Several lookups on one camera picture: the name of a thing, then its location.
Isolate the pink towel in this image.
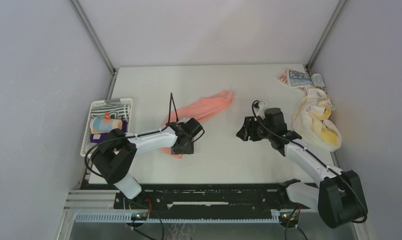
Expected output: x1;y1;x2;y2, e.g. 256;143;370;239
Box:
159;89;236;160

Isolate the orange polka dot towel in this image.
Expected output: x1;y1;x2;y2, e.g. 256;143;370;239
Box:
89;111;123;134

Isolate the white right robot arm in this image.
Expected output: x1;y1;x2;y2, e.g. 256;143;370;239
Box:
236;100;368;229

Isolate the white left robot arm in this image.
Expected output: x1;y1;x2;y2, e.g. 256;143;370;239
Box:
84;118;205;209

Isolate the black white zebra towel roll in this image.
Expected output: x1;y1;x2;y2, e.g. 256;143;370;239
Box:
89;103;131;121

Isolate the purple towel roll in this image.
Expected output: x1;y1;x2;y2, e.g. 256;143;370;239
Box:
90;120;128;144

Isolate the white yellow towel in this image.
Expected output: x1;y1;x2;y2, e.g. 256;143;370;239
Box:
292;87;342;152

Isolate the blue patterned towel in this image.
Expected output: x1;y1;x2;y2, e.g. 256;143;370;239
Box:
275;68;328;94

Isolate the left base control board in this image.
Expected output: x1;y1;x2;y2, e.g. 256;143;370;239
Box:
130;213;148;222

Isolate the base control board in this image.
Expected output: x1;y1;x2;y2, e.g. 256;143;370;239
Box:
130;213;148;222
279;212;300;222

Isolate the right base control board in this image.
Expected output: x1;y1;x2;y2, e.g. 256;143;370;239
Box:
279;212;300;222

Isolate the white plastic basket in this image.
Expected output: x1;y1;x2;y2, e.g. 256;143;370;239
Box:
80;98;133;157

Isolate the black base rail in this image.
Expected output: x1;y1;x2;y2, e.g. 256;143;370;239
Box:
113;183;298;221

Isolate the right aluminium frame post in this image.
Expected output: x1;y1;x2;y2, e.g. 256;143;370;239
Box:
305;0;348;73

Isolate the aluminium frame post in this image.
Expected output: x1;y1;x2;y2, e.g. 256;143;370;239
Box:
69;0;116;74
305;0;348;73

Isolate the white cable duct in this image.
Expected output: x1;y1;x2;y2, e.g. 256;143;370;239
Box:
74;212;281;224

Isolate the left aluminium frame post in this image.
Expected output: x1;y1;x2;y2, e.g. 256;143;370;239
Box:
69;0;116;74

